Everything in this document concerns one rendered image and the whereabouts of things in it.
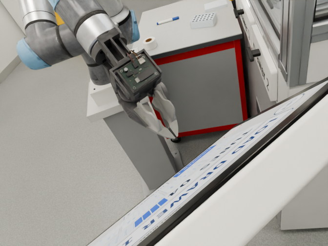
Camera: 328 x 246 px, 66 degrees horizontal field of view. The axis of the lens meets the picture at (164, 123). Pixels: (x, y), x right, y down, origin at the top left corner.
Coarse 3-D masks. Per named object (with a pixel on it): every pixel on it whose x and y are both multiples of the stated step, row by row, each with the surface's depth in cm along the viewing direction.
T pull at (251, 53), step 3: (246, 48) 81; (249, 48) 81; (249, 51) 80; (252, 51) 79; (255, 51) 79; (258, 51) 78; (249, 54) 79; (252, 54) 78; (255, 54) 78; (258, 54) 78; (249, 57) 78; (252, 57) 77; (252, 60) 77
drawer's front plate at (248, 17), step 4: (240, 0) 106; (244, 0) 102; (240, 4) 108; (244, 4) 100; (244, 8) 98; (248, 8) 96; (244, 12) 100; (248, 12) 94; (240, 16) 115; (244, 16) 102; (248, 16) 92; (252, 16) 91; (248, 20) 92; (252, 20) 89; (248, 24) 93; (252, 24) 90; (248, 28) 95; (248, 36) 99; (248, 40) 101
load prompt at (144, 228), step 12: (276, 120) 26; (252, 132) 30; (264, 132) 25; (240, 144) 28; (228, 156) 27; (216, 168) 25; (204, 180) 24; (180, 192) 27; (192, 192) 23; (168, 204) 26; (180, 204) 22; (156, 216) 25; (144, 228) 23; (132, 240) 22
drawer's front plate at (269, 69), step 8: (256, 24) 86; (256, 32) 83; (256, 40) 82; (256, 48) 85; (264, 48) 76; (264, 56) 73; (264, 64) 75; (272, 64) 69; (264, 72) 77; (272, 72) 68; (264, 80) 80; (272, 80) 69; (272, 88) 71; (272, 96) 73
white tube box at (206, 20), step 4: (212, 12) 133; (196, 16) 137; (200, 16) 135; (204, 16) 133; (208, 16) 133; (212, 16) 131; (216, 16) 133; (192, 20) 134; (196, 20) 133; (200, 20) 132; (204, 20) 129; (208, 20) 129; (212, 20) 128; (192, 24) 133; (196, 24) 133; (200, 24) 132; (204, 24) 131; (208, 24) 130; (212, 24) 129; (192, 28) 135
